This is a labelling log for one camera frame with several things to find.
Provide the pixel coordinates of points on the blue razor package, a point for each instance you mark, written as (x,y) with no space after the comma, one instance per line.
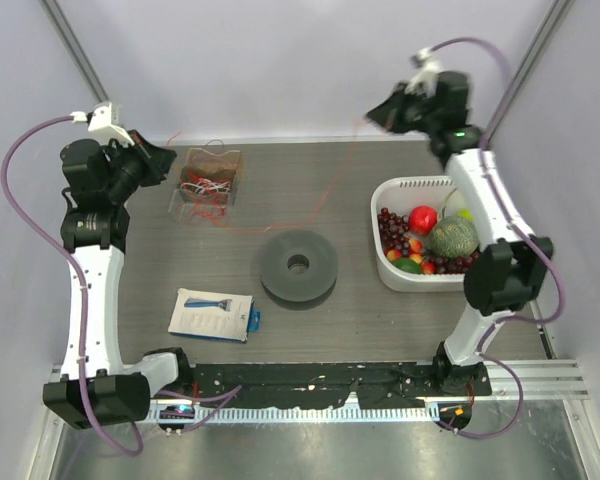
(214,316)

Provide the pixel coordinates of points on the clear cable box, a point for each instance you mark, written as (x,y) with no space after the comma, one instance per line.
(206,184)

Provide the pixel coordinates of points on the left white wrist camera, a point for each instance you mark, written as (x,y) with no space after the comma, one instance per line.
(103,124)

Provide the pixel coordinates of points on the green avocado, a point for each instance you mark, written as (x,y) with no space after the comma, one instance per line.
(408,265)

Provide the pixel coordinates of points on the green pear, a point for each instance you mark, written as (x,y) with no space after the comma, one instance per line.
(464,213)

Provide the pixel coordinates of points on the white plastic basket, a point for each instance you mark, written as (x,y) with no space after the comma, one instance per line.
(402,195)

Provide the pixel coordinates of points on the small peach fruits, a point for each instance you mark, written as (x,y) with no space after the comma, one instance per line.
(413,250)

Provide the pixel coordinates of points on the aluminium frame rail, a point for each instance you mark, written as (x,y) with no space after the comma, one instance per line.
(530,380)

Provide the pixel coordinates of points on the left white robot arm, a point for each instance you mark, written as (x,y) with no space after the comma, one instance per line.
(101,179)

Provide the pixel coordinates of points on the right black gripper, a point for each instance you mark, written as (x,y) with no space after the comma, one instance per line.
(388,112)

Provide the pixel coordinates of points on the green netted melon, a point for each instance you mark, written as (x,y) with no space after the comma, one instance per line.
(452,237)

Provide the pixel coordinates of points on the white slotted cable duct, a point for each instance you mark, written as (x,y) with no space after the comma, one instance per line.
(349,413)

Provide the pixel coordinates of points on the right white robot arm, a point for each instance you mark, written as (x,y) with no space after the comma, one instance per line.
(512,265)

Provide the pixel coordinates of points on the red grape bunch left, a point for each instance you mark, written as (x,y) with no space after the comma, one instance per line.
(394,231)

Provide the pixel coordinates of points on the red apple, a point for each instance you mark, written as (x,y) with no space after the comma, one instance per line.
(422,219)

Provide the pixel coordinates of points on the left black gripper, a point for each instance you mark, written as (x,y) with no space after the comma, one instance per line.
(157,160)

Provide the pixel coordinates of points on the grey cable spool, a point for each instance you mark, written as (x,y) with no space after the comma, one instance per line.
(298,269)

